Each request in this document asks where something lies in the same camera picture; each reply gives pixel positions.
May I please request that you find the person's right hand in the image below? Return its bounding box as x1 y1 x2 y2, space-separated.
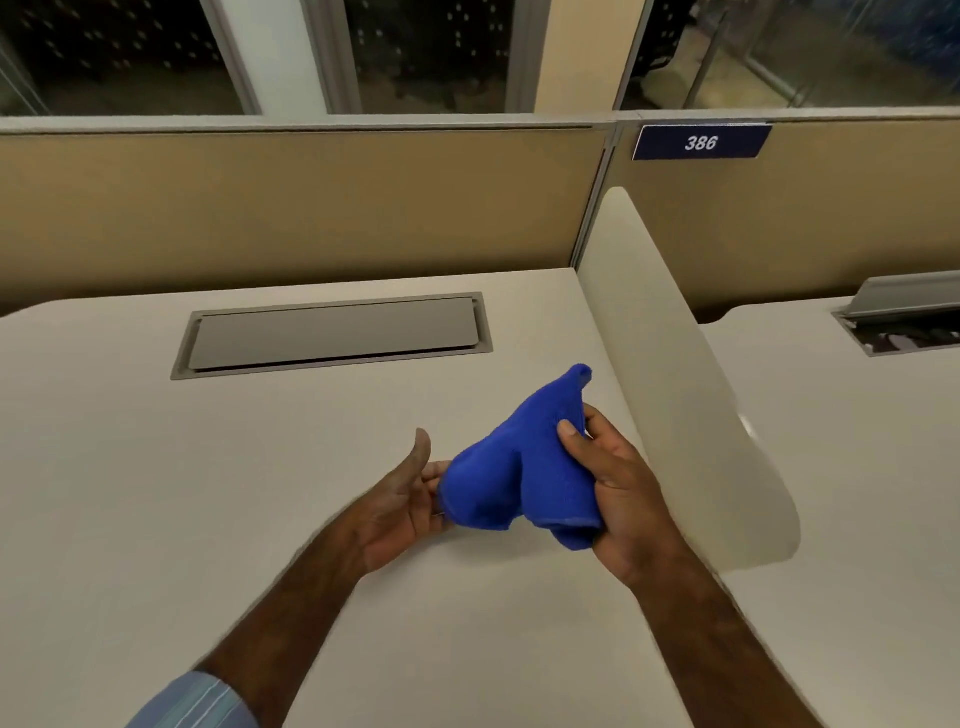
557 403 685 592

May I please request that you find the person's left hand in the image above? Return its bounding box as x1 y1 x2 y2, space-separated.
349 428 456 579

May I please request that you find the blue microfiber cloth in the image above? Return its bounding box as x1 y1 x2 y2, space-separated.
439 363 604 553

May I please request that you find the person's right forearm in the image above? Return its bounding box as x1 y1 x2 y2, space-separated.
628 534 826 728

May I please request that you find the person's left forearm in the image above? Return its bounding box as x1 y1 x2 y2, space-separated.
193 525 376 728

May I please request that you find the white desk divider panel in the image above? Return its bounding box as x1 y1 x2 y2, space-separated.
574 186 801 576

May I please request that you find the beige cubicle partition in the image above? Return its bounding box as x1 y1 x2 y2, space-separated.
592 108 960 325
0 120 621 316

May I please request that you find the blue desk number plate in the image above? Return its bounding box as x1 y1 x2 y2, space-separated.
632 123 774 162

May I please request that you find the striped blue shirt sleeve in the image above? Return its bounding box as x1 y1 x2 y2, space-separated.
126 671 241 728

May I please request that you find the grey desk cable hatch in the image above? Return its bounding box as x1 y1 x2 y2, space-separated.
171 292 495 381

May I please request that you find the open grey cable hatch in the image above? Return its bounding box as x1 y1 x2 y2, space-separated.
831 271 960 358

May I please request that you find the grey window frame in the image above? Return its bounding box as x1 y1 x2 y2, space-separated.
199 0 556 116

